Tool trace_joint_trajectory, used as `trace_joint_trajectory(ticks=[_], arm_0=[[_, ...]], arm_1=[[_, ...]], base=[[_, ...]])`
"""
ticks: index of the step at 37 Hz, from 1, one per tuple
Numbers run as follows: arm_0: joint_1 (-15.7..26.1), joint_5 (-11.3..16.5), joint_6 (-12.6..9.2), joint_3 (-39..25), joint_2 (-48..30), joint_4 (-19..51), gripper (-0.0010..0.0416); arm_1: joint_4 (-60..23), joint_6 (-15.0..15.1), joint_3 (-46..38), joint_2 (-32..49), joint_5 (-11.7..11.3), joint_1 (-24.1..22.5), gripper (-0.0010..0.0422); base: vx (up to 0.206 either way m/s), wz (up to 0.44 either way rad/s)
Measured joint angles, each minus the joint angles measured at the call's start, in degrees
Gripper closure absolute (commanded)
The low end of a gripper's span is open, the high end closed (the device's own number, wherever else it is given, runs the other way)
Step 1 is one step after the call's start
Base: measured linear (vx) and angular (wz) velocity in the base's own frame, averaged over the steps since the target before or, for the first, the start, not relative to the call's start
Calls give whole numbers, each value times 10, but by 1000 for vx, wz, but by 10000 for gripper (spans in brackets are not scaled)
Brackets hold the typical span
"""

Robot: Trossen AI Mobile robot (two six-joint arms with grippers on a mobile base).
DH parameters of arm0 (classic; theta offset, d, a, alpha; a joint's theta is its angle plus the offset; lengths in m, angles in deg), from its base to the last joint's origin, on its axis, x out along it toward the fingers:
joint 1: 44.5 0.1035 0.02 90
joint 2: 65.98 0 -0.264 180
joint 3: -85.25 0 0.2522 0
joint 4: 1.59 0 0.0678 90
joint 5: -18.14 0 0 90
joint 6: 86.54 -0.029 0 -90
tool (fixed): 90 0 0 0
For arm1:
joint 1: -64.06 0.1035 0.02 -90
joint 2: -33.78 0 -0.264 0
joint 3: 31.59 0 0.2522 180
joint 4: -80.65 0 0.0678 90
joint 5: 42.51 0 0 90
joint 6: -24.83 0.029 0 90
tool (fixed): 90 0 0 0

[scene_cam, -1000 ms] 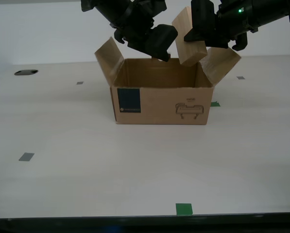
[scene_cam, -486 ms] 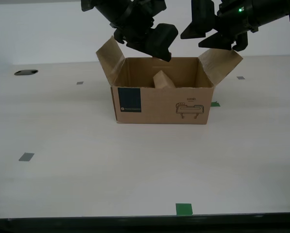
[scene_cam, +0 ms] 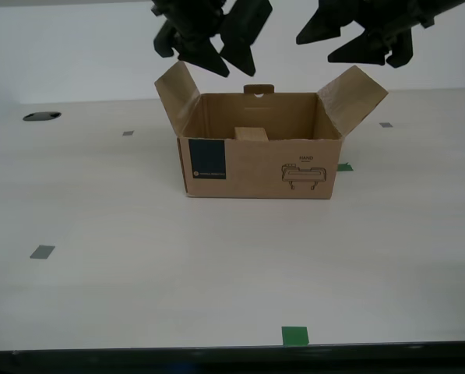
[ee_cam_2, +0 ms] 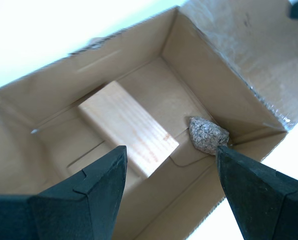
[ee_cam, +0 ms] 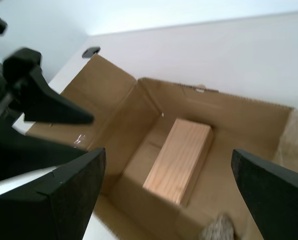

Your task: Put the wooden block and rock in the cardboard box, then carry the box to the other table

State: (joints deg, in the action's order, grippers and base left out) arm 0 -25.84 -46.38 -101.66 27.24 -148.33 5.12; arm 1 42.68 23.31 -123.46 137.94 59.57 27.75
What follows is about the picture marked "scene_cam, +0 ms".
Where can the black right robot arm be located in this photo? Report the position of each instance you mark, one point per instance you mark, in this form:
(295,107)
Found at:
(448,4)

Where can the brown cardboard box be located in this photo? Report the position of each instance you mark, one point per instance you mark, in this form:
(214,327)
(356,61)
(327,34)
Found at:
(255,171)

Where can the black oval table grommet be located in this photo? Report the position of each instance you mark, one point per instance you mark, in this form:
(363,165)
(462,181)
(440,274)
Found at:
(42,116)

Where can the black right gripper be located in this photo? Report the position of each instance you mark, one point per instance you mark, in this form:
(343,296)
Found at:
(399,19)

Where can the light wooden block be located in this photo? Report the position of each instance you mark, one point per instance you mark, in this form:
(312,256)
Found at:
(251,134)

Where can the grey tape square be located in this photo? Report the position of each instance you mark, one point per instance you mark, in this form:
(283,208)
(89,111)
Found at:
(128,133)
(386,125)
(42,252)

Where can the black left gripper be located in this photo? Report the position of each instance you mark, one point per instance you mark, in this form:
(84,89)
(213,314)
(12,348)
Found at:
(193,17)

